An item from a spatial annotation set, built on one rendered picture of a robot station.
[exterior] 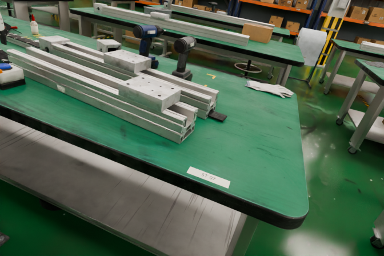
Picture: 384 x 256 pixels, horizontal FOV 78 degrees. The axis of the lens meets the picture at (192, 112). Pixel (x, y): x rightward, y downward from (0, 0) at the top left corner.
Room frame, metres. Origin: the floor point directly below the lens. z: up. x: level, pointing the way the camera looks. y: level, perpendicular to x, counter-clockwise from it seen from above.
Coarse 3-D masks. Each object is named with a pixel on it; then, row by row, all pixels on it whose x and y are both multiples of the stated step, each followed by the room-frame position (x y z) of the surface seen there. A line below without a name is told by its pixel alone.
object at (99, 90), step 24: (24, 72) 0.84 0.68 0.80; (48, 72) 0.78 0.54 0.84; (72, 72) 0.77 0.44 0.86; (96, 72) 0.81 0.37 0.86; (72, 96) 0.74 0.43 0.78; (96, 96) 0.70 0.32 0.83; (120, 96) 0.66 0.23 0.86; (144, 120) 0.62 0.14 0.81; (168, 120) 0.60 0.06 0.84; (192, 120) 0.64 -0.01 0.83
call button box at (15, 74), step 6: (12, 66) 0.78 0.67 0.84; (6, 72) 0.73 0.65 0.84; (12, 72) 0.74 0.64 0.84; (18, 72) 0.76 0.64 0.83; (0, 78) 0.70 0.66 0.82; (6, 78) 0.72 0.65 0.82; (12, 78) 0.74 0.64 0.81; (18, 78) 0.76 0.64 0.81; (24, 78) 0.78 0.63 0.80; (0, 84) 0.71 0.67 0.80; (6, 84) 0.72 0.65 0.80; (12, 84) 0.73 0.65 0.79; (18, 84) 0.75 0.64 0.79; (24, 84) 0.77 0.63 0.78
